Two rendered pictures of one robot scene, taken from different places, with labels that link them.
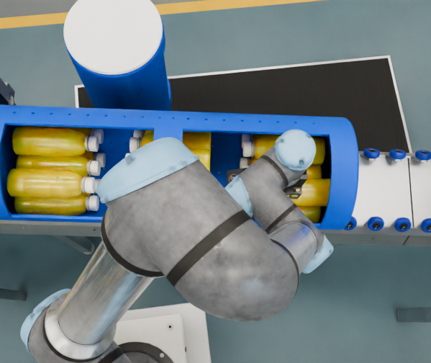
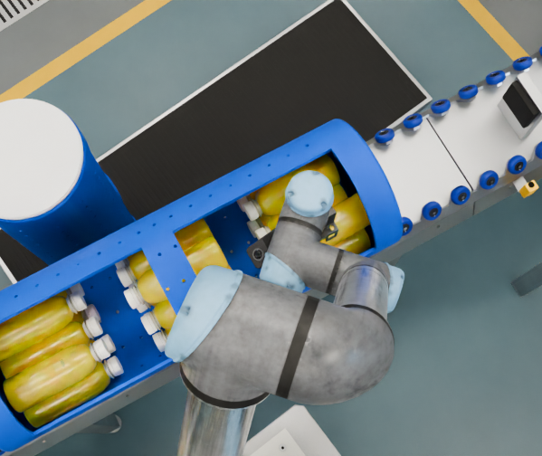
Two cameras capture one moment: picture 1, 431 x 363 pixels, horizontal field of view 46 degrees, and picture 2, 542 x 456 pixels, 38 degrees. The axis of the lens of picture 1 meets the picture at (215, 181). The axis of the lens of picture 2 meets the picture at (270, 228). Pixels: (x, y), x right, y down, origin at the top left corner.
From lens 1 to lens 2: 30 cm
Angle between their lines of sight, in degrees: 6
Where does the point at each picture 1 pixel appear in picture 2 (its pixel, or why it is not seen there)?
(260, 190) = (299, 255)
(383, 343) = (518, 331)
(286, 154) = (303, 204)
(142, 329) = not seen: outside the picture
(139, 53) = (66, 168)
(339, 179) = (368, 191)
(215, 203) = (282, 305)
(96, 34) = (2, 174)
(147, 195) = (221, 333)
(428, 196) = (470, 147)
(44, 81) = not seen: outside the picture
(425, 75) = not seen: outside the picture
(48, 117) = (15, 301)
